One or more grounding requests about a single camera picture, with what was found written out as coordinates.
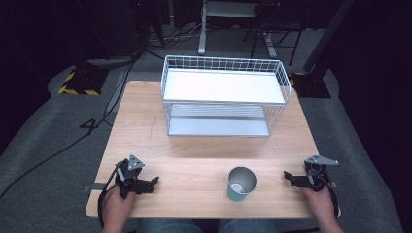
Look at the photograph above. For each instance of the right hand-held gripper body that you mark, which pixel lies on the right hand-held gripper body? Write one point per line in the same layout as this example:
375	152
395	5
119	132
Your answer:
313	174

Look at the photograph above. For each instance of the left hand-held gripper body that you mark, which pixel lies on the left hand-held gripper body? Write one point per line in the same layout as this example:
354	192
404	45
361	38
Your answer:
129	174

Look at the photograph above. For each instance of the grey metal cup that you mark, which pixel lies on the grey metal cup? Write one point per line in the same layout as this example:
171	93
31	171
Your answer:
240	185

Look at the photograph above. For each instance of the person's right hand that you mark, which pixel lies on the person's right hand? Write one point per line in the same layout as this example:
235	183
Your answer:
320	202

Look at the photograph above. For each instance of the person's left hand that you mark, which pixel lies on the person's left hand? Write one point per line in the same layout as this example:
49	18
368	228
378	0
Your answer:
116	205

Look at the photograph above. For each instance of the person's jeans legs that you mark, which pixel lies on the person's jeans legs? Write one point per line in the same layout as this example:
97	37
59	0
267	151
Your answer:
207	226

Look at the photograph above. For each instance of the black yellow striped stand base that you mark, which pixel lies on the black yellow striped stand base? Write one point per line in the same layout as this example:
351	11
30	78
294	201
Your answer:
310	84
82	81

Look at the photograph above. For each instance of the black slanted stand pole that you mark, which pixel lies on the black slanted stand pole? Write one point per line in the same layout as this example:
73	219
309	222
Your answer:
327	35

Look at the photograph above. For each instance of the black chair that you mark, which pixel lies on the black chair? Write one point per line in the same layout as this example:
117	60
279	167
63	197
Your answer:
278	22

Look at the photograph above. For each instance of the white metal desk frame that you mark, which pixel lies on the white metal desk frame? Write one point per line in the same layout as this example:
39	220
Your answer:
223	19

